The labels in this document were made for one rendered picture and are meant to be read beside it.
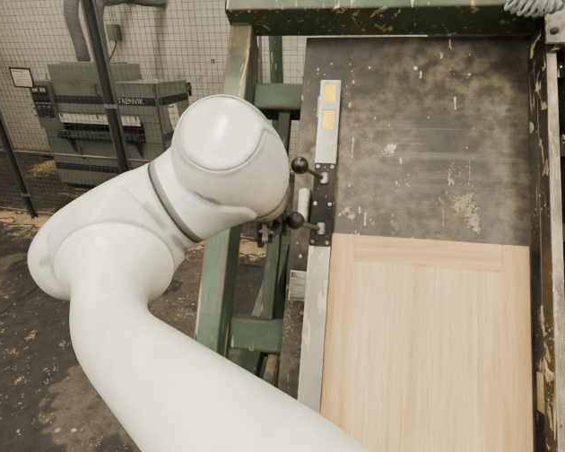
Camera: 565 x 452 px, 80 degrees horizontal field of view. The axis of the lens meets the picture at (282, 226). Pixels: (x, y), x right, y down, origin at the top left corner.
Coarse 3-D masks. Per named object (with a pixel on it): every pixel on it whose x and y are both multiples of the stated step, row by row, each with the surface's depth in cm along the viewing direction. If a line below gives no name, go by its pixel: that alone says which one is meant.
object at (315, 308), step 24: (336, 96) 83; (336, 120) 82; (336, 144) 81; (312, 264) 78; (312, 288) 77; (312, 312) 76; (312, 336) 75; (312, 360) 75; (312, 384) 74; (312, 408) 73
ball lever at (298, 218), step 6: (288, 216) 69; (294, 216) 68; (300, 216) 68; (288, 222) 69; (294, 222) 68; (300, 222) 68; (306, 222) 72; (318, 222) 77; (294, 228) 68; (300, 228) 69; (312, 228) 75; (318, 228) 76; (324, 228) 77
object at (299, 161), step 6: (300, 156) 71; (294, 162) 70; (300, 162) 69; (306, 162) 70; (294, 168) 70; (300, 168) 70; (306, 168) 70; (312, 174) 75; (318, 174) 77; (324, 174) 79; (324, 180) 78
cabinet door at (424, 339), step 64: (384, 256) 78; (448, 256) 76; (512, 256) 75; (384, 320) 76; (448, 320) 75; (512, 320) 73; (384, 384) 74; (448, 384) 73; (512, 384) 71; (384, 448) 72; (448, 448) 71; (512, 448) 69
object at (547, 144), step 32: (544, 32) 77; (544, 64) 76; (544, 96) 75; (544, 128) 74; (544, 160) 74; (544, 192) 73; (544, 224) 72; (544, 256) 71; (544, 288) 71; (544, 320) 70; (544, 352) 69; (544, 384) 69; (544, 416) 68; (544, 448) 67
